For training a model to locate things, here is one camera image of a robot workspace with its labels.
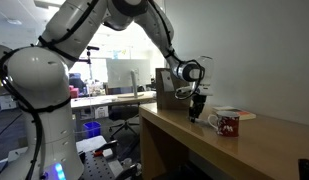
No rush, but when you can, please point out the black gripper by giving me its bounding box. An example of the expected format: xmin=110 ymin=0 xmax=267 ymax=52
xmin=188 ymin=94 xmax=208 ymax=124

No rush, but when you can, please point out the brown cardboard box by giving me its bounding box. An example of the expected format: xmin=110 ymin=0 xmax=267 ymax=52
xmin=155 ymin=67 xmax=192 ymax=111

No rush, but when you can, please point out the red white patterned mug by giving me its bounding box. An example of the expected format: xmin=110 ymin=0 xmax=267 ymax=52
xmin=207 ymin=110 xmax=241 ymax=138

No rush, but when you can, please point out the book with orange cover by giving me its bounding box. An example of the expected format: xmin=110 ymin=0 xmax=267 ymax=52
xmin=212 ymin=105 xmax=257 ymax=121

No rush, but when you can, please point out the white upright stand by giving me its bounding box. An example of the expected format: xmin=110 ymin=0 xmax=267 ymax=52
xmin=129 ymin=68 xmax=139 ymax=99

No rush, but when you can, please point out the black office chair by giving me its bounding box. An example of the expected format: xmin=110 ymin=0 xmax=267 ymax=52
xmin=108 ymin=105 xmax=142 ymax=142

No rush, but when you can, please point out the light wooden office desk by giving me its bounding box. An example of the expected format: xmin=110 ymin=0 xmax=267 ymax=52
xmin=70 ymin=90 xmax=157 ymax=112

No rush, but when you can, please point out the white cardboard box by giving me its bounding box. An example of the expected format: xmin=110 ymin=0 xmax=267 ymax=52
xmin=93 ymin=105 xmax=110 ymax=120

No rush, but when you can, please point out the blue plastic bin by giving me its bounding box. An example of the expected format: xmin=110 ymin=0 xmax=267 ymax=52
xmin=82 ymin=121 xmax=102 ymax=139

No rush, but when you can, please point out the black perforated breadboard plate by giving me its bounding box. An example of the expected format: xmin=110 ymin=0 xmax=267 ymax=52
xmin=82 ymin=150 xmax=117 ymax=180

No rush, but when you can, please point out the red box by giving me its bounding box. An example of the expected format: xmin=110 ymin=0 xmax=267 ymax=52
xmin=69 ymin=84 xmax=80 ymax=99

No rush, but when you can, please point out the black object at table corner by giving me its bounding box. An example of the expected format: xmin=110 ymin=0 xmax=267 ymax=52
xmin=297 ymin=158 xmax=309 ymax=180

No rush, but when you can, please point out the wrist mounted camera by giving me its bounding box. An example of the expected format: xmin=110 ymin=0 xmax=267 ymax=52
xmin=175 ymin=85 xmax=196 ymax=95

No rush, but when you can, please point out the black clamp red handle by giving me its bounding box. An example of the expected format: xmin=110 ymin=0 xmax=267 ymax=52
xmin=93 ymin=139 xmax=119 ymax=158

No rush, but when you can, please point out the black camera stand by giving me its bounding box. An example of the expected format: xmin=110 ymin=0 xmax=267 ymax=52
xmin=77 ymin=45 xmax=101 ymax=101

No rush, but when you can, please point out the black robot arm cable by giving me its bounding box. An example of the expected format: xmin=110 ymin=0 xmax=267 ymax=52
xmin=0 ymin=0 xmax=207 ymax=180

